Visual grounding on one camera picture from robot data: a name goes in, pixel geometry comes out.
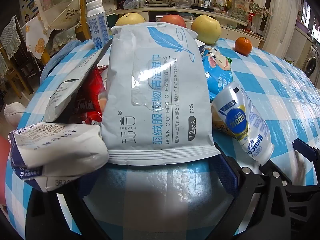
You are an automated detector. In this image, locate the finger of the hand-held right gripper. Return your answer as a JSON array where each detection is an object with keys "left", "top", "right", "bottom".
[
  {"left": 292, "top": 138, "right": 320, "bottom": 161},
  {"left": 282, "top": 179, "right": 320, "bottom": 202}
]

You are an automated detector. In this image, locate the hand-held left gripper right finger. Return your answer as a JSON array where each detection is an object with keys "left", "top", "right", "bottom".
[{"left": 209, "top": 142, "right": 320, "bottom": 240}]

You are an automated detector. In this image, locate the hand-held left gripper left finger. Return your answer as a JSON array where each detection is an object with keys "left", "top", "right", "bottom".
[{"left": 25, "top": 187, "right": 112, "bottom": 240}]

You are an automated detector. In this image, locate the white squeeze tube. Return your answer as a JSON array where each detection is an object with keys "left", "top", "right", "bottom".
[{"left": 212, "top": 81, "right": 274, "bottom": 167}]

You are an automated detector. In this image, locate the white wrapper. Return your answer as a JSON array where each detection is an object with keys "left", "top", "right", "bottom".
[{"left": 8, "top": 122, "right": 110, "bottom": 193}]

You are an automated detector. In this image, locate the pink plastic bin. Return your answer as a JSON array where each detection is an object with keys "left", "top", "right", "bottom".
[{"left": 0, "top": 135, "right": 13, "bottom": 207}]

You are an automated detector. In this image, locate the blue cartoon snack bag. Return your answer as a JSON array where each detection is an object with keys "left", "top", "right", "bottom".
[{"left": 199, "top": 45, "right": 234, "bottom": 99}]

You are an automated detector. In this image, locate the white wet wipes pack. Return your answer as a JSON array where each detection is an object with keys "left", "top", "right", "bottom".
[{"left": 101, "top": 22, "right": 217, "bottom": 166}]

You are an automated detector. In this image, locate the red snack wrapper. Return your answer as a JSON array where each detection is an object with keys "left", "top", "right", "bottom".
[{"left": 74, "top": 66, "right": 108, "bottom": 126}]

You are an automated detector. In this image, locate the grey white package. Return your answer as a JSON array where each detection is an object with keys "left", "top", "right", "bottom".
[{"left": 44, "top": 49, "right": 112, "bottom": 123}]

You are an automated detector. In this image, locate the blue white checkered tablecloth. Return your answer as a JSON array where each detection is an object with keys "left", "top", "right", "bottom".
[{"left": 5, "top": 38, "right": 320, "bottom": 240}]

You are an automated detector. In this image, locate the washing machine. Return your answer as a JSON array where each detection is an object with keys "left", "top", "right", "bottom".
[{"left": 303, "top": 39, "right": 320, "bottom": 78}]

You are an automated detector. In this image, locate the grey cushioned stool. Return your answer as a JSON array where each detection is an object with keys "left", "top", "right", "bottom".
[{"left": 4, "top": 103, "right": 26, "bottom": 131}]

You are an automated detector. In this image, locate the orange tangerine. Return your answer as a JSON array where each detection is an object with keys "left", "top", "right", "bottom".
[{"left": 234, "top": 37, "right": 253, "bottom": 56}]

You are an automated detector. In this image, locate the white curtain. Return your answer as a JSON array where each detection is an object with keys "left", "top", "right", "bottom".
[{"left": 268, "top": 0, "right": 304, "bottom": 61}]

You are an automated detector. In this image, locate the red bottle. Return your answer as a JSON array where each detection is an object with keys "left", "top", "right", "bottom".
[{"left": 247, "top": 10, "right": 256, "bottom": 32}]

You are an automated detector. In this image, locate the yellow apple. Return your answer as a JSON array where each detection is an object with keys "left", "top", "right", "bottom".
[{"left": 191, "top": 15, "right": 223, "bottom": 45}]

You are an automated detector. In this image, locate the cream sideboard cabinet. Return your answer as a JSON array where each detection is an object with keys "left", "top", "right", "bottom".
[{"left": 115, "top": 5, "right": 267, "bottom": 47}]

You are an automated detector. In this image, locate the clear printed gift bag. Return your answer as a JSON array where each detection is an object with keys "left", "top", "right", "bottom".
[{"left": 227, "top": 0, "right": 251, "bottom": 22}]

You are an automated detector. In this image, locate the red apple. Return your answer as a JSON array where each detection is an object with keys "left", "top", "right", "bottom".
[{"left": 160, "top": 14, "right": 188, "bottom": 28}]

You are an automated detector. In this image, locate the dining table orange-print cloth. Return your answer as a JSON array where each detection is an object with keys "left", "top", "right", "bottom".
[{"left": 21, "top": 12, "right": 57, "bottom": 64}]

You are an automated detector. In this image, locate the wooden chair grey quilted cover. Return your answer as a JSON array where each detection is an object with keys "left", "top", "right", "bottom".
[
  {"left": 79, "top": 0, "right": 101, "bottom": 28},
  {"left": 0, "top": 16, "right": 34, "bottom": 99}
]

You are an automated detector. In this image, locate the yellow pear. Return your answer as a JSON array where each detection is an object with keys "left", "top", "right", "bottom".
[{"left": 115, "top": 12, "right": 146, "bottom": 27}]

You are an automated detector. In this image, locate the green lace cloth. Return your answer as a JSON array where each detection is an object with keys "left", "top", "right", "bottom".
[{"left": 51, "top": 27, "right": 77, "bottom": 55}]

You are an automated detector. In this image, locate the white blue label bottle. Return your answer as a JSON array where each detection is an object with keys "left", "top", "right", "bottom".
[{"left": 86, "top": 0, "right": 111, "bottom": 50}]

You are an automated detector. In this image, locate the cream mesh food cover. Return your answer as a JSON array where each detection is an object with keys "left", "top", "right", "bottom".
[{"left": 34, "top": 0, "right": 86, "bottom": 31}]

